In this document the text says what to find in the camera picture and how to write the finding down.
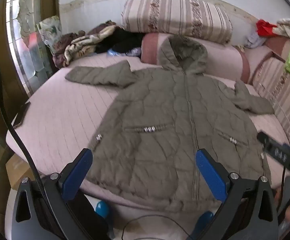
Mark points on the pile of crumpled clothes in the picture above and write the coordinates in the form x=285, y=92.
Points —
x=82, y=42

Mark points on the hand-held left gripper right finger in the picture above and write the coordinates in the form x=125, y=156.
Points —
x=210, y=175

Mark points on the red cloth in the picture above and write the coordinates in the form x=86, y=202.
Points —
x=265, y=27

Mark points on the blue rounded object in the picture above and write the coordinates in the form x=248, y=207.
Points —
x=102, y=208
x=203, y=220

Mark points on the olive quilted hooded jacket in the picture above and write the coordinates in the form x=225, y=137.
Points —
x=160, y=117

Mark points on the pink quilted bed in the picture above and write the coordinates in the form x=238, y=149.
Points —
x=60, y=120

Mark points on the green floral pillow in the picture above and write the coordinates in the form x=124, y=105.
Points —
x=50, y=32

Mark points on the blue white patterned cloth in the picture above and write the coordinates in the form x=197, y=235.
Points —
x=132, y=52

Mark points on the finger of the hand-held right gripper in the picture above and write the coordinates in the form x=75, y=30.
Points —
x=275, y=150

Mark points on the light blue cloth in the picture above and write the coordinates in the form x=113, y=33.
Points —
x=253, y=40

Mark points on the cardboard box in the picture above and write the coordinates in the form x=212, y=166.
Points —
x=17, y=165

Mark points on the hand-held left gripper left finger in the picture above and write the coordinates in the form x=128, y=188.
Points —
x=76, y=177

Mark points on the striped floral cushion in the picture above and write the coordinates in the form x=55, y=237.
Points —
x=175, y=15
x=272, y=80

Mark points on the cream patterned cloth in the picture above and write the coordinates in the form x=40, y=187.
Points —
x=288, y=28

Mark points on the pink bolster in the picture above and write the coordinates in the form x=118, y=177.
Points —
x=257, y=57
x=222, y=57

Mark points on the black garment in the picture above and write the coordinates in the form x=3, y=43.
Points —
x=122, y=41

